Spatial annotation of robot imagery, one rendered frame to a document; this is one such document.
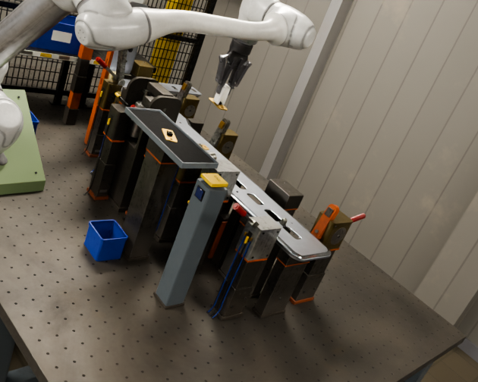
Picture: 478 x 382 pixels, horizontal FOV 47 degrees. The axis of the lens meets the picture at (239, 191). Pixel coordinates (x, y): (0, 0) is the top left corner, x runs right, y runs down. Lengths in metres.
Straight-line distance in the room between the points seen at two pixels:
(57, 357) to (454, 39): 3.01
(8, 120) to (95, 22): 0.53
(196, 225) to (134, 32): 0.56
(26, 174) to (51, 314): 0.67
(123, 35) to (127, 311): 0.80
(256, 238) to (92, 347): 0.55
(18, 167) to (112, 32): 0.82
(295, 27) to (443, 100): 2.14
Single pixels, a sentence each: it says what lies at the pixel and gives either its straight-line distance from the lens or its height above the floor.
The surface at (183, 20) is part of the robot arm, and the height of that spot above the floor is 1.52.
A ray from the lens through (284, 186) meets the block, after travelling 2.09.
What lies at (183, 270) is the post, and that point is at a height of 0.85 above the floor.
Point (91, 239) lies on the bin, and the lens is 1.92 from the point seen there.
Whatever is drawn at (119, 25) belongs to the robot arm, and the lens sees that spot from 1.52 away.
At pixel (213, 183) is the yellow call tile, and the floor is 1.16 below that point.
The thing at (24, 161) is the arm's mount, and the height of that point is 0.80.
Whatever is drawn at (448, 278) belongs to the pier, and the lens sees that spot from 3.69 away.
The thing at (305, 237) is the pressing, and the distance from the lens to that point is 1.86.
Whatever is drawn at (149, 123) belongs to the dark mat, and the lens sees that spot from 1.83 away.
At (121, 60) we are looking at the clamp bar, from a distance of 2.41.
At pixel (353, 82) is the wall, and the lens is 4.10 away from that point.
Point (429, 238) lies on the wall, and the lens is 3.85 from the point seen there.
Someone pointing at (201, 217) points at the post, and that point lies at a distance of 1.61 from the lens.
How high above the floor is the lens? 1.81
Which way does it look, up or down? 24 degrees down
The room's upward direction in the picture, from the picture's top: 22 degrees clockwise
